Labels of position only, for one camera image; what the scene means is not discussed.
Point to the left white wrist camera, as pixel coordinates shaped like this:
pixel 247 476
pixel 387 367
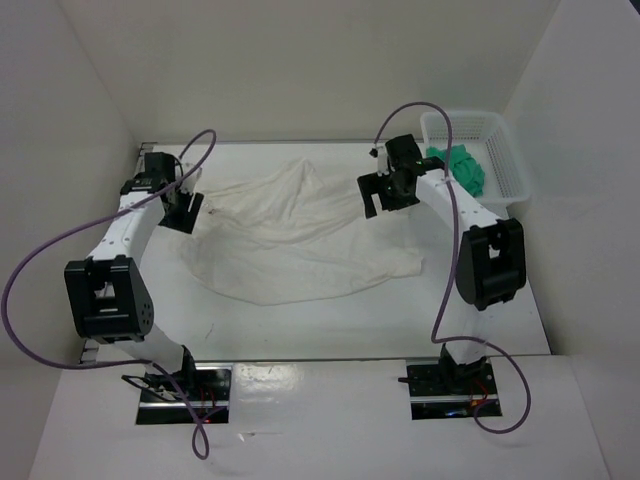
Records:
pixel 192 174

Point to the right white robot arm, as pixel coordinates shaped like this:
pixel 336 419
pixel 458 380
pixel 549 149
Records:
pixel 488 264

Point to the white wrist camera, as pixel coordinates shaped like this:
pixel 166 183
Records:
pixel 192 174
pixel 379 153

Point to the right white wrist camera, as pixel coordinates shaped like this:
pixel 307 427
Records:
pixel 379 153

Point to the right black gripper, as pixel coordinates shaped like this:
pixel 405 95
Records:
pixel 371 184

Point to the white tank top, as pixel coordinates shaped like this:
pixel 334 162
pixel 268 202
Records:
pixel 295 236

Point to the green tank top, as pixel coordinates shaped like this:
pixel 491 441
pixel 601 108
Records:
pixel 467 171

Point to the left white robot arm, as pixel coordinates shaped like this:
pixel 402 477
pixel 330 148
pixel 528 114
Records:
pixel 109 300

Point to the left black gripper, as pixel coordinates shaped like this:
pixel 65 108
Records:
pixel 184 222

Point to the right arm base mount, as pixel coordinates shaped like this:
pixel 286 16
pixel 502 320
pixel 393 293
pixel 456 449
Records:
pixel 439 389

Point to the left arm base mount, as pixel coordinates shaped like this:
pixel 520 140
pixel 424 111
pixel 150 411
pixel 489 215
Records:
pixel 159 403

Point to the white plastic basket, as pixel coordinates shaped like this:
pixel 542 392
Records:
pixel 486 137

